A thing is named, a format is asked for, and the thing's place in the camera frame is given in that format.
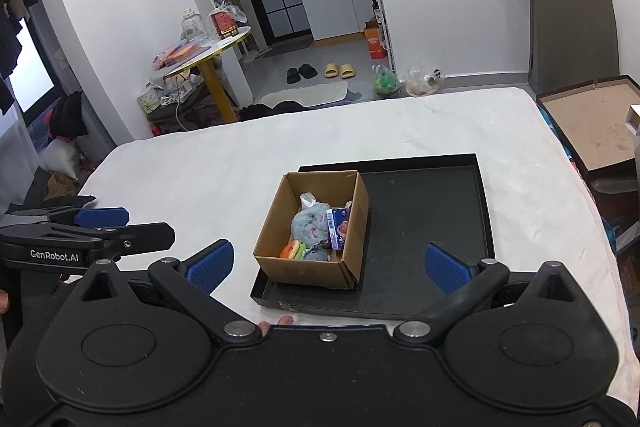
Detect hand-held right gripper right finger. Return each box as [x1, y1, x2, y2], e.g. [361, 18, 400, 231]
[393, 242, 599, 344]

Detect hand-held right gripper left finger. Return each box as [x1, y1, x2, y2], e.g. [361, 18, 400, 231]
[65, 239, 263, 344]

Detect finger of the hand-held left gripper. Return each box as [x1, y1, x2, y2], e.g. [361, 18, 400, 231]
[10, 205, 131, 228]

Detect black tray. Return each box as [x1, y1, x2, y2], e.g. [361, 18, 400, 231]
[249, 153, 496, 321]

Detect watermelon slice plush toy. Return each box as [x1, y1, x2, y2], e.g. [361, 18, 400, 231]
[279, 240, 307, 261]

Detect brown cardboard box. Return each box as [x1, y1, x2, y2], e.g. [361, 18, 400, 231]
[252, 170, 370, 291]

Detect blue knitted cloth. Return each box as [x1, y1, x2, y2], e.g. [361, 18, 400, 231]
[301, 244, 332, 263]

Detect fluffy blue plush toy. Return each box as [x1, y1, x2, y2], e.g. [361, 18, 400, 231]
[291, 205, 332, 245]

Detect blue tissue packet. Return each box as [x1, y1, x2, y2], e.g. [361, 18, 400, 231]
[325, 206, 352, 253]

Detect person's right hand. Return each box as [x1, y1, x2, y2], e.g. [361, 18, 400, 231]
[256, 315, 295, 337]

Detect white plastic sack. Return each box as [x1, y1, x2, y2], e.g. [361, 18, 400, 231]
[38, 138, 82, 181]

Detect white bed sheet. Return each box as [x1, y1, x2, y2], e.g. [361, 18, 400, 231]
[76, 86, 635, 414]

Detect black bag on floor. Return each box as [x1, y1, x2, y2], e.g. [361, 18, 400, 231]
[49, 91, 84, 141]

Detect pile of clutter under table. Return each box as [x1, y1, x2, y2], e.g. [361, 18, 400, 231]
[136, 76, 237, 136]

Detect bright window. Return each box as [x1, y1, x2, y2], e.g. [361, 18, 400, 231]
[10, 16, 56, 114]

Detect black clothes on floor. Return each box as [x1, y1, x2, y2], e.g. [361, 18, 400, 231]
[239, 100, 307, 121]

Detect colourful packets on table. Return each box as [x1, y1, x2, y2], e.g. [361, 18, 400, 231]
[151, 40, 212, 71]

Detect yellow round table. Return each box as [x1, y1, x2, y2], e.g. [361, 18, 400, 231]
[164, 26, 253, 124]

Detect green plastic bag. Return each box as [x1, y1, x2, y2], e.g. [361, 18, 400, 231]
[373, 64, 401, 97]

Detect white floor rug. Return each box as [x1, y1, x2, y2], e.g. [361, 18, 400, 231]
[259, 80, 350, 108]

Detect flat open cardboard box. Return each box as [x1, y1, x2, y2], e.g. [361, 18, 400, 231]
[535, 75, 640, 174]

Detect dark clothes by window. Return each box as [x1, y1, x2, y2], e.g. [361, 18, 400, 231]
[0, 0, 41, 114]

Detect clear glass jar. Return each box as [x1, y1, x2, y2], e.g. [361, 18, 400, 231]
[180, 8, 202, 42]

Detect white fan stand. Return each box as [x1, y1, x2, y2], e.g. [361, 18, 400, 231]
[238, 33, 261, 64]

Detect red box in plastic bag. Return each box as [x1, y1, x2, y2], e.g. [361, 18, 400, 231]
[208, 0, 247, 40]

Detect orange carton box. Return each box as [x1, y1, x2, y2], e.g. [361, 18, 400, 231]
[363, 21, 390, 60]

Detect white narrow rack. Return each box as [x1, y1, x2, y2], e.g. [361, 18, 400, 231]
[374, 0, 399, 74]

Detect white kitchen cabinet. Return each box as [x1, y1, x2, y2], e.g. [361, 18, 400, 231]
[295, 0, 381, 44]

